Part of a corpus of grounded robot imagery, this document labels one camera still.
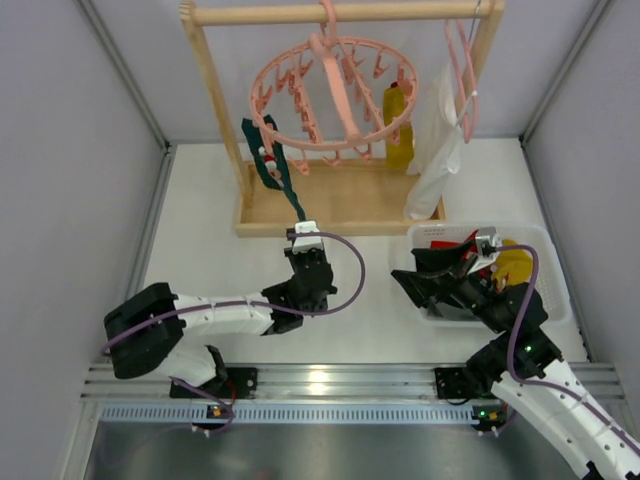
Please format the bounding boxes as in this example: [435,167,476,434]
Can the yellow sock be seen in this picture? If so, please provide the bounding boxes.
[491,249,533,292]
[383,82,414,171]

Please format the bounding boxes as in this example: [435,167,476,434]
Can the red green christmas sock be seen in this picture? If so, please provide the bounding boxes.
[241,118,292,191]

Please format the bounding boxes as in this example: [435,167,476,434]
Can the pink round clip hanger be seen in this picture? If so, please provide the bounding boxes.
[249,1,419,175]

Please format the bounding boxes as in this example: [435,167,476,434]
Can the dark green sock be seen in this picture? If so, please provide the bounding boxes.
[268,142,307,221]

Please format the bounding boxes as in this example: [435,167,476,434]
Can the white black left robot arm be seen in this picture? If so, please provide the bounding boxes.
[104,241,337,389]

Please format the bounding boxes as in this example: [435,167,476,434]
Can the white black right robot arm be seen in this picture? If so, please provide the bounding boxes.
[391,233,639,479]

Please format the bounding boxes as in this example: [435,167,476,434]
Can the pink clothes hanger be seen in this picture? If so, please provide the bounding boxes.
[444,19,479,144]

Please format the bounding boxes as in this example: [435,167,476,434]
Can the white perforated plastic basket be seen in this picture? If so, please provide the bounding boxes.
[407,221,572,329]

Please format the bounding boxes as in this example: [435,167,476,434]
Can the wooden clothes rack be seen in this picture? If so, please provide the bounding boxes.
[179,1,505,238]

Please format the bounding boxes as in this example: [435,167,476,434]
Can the white cloth garment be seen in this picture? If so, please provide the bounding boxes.
[403,65,463,220]

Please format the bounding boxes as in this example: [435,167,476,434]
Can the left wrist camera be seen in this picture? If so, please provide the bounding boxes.
[286,220,324,254]

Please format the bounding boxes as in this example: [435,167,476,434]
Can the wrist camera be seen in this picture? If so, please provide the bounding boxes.
[475,227,503,258]
[286,220,324,254]

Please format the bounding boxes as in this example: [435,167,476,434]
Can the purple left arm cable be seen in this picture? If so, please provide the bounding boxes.
[102,231,367,436]

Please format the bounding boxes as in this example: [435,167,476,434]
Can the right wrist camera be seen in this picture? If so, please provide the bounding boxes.
[475,227,503,258]

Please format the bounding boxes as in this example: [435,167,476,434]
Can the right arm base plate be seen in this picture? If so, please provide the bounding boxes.
[434,367,495,401]

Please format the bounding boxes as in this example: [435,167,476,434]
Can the aluminium mounting rail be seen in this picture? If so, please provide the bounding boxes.
[79,362,626,404]

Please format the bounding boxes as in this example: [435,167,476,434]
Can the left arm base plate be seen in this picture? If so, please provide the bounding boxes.
[169,367,259,401]

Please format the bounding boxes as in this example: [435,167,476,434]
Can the grey slotted cable duct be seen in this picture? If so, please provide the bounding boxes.
[100,402,505,425]

